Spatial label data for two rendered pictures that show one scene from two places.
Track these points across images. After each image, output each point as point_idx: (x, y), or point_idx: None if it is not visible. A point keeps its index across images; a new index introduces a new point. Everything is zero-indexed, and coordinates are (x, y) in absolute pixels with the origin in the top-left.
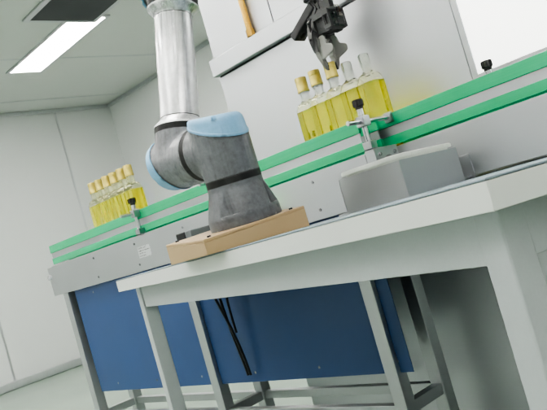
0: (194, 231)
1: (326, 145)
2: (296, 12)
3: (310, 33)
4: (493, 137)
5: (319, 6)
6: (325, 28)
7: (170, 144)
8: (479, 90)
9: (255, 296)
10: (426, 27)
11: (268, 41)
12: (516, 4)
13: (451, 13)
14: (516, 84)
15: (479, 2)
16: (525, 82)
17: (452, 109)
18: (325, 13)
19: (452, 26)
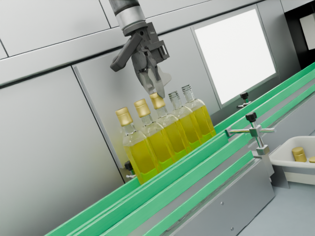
0: None
1: (222, 161)
2: (56, 48)
3: (153, 61)
4: (288, 132)
5: (146, 39)
6: (163, 58)
7: None
8: (273, 106)
9: None
10: (190, 73)
11: (8, 77)
12: (234, 64)
13: (203, 66)
14: (286, 101)
15: (216, 61)
16: (289, 100)
17: (261, 119)
18: (162, 45)
19: (205, 74)
